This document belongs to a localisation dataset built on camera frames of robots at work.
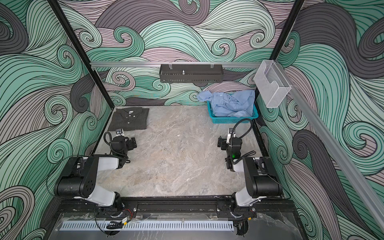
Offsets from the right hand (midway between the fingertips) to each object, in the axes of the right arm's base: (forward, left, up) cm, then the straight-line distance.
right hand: (229, 136), depth 94 cm
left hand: (-1, +67, 0) cm, 67 cm away
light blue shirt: (+31, -11, -2) cm, 33 cm away
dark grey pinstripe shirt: (+18, +71, -4) cm, 74 cm away
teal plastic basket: (+15, -3, -1) cm, 15 cm away
